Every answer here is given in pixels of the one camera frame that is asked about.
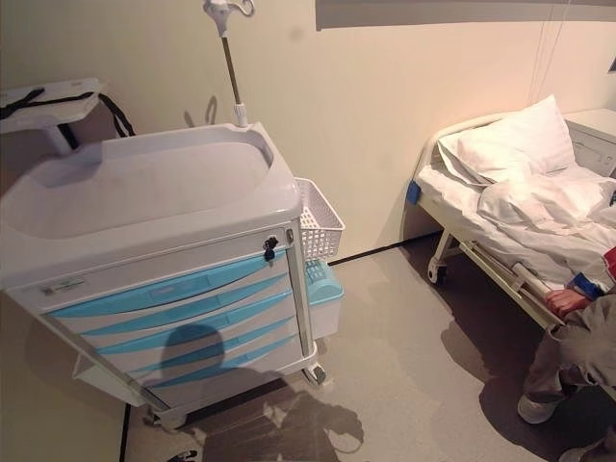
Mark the white overbed table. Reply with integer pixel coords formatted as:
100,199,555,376
0,77,109,154

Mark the black strap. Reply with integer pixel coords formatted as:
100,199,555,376
0,88,137,149

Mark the thin hanging wall cable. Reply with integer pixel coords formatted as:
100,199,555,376
526,0,567,110

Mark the white bin with blue lid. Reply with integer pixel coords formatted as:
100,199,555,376
302,258,345,341

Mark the white bedside cabinet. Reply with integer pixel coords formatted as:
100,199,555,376
562,108,616,176

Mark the white blanket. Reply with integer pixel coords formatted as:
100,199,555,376
414,163,616,290

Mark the white pillow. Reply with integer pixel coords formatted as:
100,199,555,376
436,93,578,186

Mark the IV drip pole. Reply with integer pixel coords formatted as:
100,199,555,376
202,0,256,130

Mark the white medical trolley cart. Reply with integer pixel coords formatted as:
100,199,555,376
0,121,346,428

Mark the person's white shoe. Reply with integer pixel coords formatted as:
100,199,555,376
516,393,561,425

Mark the seated person in beige trousers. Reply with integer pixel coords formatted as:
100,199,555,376
516,244,616,462

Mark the drawer with blue handle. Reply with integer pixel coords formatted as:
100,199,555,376
47,267,291,319
93,303,298,357
141,333,302,389
125,318,300,377
71,287,295,337

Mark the white plastic mesh basket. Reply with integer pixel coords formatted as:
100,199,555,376
294,176,346,264

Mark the white hospital bed frame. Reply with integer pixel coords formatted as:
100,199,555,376
402,113,616,333

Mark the grey wall panel strip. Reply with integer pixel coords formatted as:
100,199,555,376
315,0,616,32

